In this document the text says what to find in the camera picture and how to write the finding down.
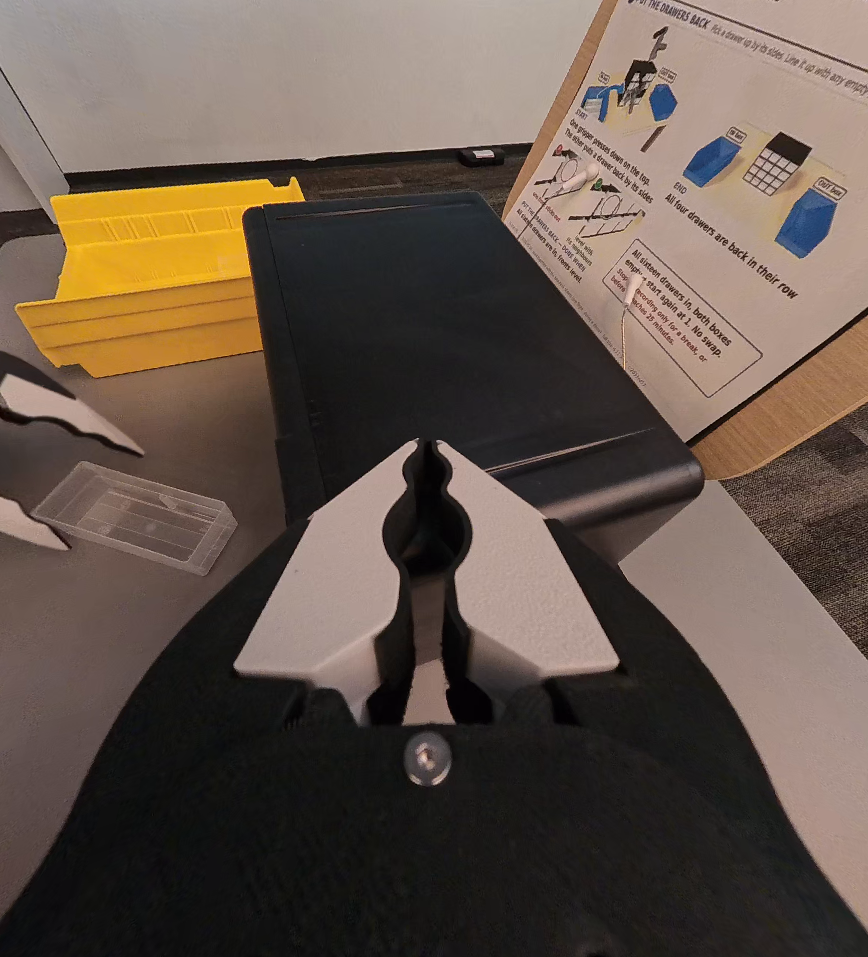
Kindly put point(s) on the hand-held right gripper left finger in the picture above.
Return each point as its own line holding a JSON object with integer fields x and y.
{"x": 329, "y": 590}

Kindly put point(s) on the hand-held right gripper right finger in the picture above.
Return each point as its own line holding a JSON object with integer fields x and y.
{"x": 523, "y": 590}

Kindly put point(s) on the clear plastic drawer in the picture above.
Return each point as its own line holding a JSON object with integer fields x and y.
{"x": 134, "y": 516}

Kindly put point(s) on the black drawer cabinet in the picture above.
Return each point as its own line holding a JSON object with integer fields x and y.
{"x": 449, "y": 321}

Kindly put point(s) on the yellow plastic bin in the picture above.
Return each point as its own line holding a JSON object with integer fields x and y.
{"x": 149, "y": 299}

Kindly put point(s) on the wooden poster board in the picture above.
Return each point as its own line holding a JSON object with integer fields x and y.
{"x": 800, "y": 404}

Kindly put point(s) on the small black floor device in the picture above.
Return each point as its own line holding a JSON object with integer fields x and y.
{"x": 481, "y": 156}

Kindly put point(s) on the white instruction poster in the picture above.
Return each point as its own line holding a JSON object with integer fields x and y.
{"x": 748, "y": 112}

